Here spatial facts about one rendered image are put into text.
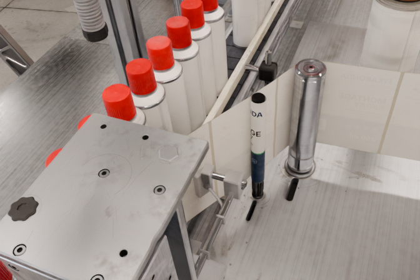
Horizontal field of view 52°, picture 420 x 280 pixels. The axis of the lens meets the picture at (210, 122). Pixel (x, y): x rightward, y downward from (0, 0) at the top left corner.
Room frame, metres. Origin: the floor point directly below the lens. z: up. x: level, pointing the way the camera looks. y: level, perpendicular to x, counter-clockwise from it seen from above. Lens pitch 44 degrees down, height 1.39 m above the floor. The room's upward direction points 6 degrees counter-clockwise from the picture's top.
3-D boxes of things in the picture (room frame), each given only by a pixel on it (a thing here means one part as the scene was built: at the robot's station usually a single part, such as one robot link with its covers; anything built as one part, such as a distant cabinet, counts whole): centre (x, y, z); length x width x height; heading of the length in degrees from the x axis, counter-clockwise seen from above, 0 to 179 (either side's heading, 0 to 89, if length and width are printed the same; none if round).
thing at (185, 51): (0.52, 0.03, 0.98); 0.05 x 0.05 x 0.20
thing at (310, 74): (0.41, -0.13, 0.97); 0.05 x 0.05 x 0.19
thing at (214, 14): (0.61, -0.01, 0.98); 0.05 x 0.05 x 0.20
